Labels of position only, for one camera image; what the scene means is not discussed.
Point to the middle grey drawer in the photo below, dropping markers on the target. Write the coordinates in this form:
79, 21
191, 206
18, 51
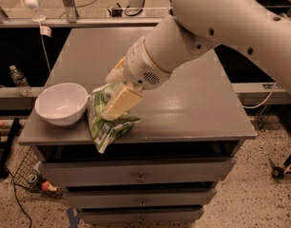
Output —
139, 198

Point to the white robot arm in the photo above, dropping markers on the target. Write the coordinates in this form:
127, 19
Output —
192, 29

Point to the clear plastic water bottle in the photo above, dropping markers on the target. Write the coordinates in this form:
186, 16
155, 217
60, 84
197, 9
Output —
21, 81

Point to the grey drawer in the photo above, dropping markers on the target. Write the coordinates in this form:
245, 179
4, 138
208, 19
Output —
92, 173
139, 198
142, 215

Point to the black metal stand leg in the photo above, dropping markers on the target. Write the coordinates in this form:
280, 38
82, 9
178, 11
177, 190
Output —
6, 146

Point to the white desk lamp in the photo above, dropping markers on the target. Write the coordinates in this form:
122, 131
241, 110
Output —
34, 5

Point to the black wire basket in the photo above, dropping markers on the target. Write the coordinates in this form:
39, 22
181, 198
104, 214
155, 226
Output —
29, 177

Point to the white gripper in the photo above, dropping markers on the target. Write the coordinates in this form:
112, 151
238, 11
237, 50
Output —
140, 66

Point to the black wheeled stand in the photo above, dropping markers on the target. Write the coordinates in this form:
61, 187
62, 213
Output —
278, 172

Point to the green jalapeno chip bag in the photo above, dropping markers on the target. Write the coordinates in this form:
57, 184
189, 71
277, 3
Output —
104, 132

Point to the bottom grey drawer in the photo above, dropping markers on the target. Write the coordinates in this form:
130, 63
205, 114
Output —
142, 215

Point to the top grey drawer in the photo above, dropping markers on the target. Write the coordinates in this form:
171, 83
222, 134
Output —
92, 173

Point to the white bowl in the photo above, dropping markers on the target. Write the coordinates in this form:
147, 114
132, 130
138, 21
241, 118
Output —
63, 104

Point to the white power strip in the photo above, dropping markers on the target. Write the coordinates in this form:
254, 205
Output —
124, 12

